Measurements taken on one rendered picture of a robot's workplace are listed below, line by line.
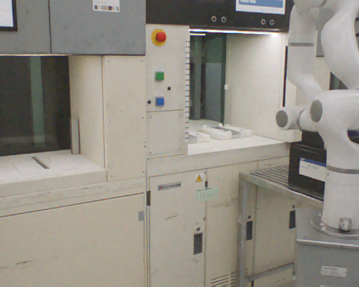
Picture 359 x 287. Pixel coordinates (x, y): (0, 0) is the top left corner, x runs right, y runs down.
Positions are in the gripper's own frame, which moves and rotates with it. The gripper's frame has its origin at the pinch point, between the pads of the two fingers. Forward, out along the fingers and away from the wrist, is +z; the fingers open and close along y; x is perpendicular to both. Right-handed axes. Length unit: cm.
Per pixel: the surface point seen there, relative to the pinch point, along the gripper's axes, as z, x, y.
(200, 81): 13, 6, -123
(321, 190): -13.8, -28.2, 4.7
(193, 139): -32, -17, -58
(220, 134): -16, -16, -58
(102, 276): -87, -64, -37
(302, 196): -20.5, -30.4, 1.8
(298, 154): -13.8, -16.5, -8.1
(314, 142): -10.2, -11.2, -3.3
